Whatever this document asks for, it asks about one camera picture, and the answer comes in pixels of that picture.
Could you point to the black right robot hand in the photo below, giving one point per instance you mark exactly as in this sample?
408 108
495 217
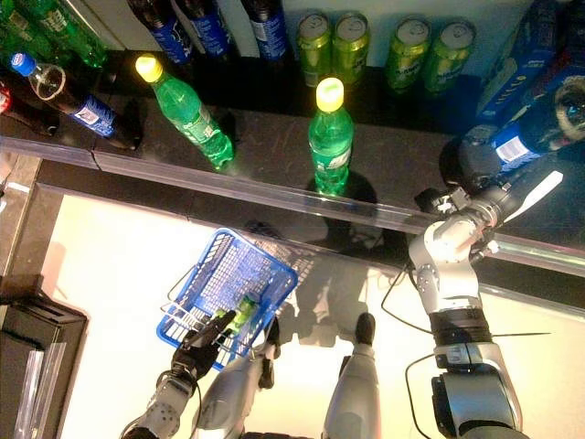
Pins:
507 201

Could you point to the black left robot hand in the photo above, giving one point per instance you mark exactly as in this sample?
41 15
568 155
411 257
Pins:
201 350

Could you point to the blue plastic shopping basket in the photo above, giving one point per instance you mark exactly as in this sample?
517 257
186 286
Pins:
237 270

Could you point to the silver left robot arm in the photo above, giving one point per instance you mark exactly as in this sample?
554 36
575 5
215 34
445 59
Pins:
164 411

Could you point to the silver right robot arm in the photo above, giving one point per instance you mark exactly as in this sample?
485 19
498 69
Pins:
448 292

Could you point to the green bottle in basket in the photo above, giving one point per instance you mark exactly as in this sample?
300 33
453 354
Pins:
242 308

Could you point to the blue yellow snack box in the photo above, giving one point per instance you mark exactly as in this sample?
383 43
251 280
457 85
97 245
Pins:
507 87

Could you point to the black side shelf unit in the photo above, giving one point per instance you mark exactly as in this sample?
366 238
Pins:
36 366

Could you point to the black shelf base ledge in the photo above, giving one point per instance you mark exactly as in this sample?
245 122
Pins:
137 192

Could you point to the blue oreo cookie box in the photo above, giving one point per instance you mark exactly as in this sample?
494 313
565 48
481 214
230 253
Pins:
548 27

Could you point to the dark shelf board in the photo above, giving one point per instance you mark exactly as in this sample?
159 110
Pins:
274 151

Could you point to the grey stone plinth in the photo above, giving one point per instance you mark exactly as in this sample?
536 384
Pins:
18 215

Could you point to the small coca cola bottle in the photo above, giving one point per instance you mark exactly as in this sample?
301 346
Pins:
27 114

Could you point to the clear price rail strip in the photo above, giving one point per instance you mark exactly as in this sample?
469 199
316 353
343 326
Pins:
45 153
548 258
274 196

